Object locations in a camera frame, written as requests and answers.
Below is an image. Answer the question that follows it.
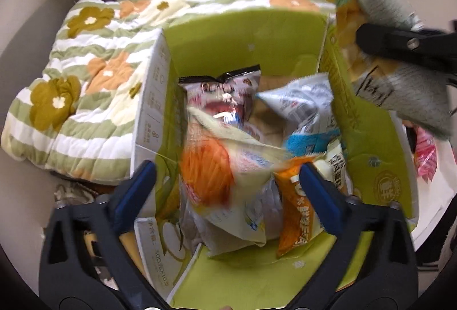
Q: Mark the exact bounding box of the pink striped snack packet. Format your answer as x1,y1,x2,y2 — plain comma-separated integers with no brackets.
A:
414,127,438,183

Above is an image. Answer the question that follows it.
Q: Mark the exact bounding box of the grey white rice cracker bag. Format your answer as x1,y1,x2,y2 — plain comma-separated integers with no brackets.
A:
335,0,456,140

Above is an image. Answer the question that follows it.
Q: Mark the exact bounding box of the white fruit print blanket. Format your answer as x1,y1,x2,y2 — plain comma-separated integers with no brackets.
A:
389,109,457,250

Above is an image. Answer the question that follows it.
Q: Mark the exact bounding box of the green striped floral quilt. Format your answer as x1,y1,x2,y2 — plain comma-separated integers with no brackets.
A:
1,0,335,185

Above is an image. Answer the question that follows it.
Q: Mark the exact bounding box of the green white cardboard box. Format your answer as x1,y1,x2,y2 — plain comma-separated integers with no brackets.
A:
132,9,416,309

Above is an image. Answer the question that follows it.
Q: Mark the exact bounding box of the orange white cake packet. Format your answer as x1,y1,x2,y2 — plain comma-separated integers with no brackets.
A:
274,138,353,258

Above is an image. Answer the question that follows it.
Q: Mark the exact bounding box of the dark chocolate snack bag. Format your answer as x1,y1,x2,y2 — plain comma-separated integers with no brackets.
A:
178,65,261,127

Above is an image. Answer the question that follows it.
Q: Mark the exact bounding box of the grey upholstered headboard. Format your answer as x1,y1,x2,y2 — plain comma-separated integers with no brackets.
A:
1,0,74,123

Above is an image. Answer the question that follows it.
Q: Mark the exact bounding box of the cream white blue snack bag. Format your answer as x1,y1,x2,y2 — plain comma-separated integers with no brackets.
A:
180,107,290,257

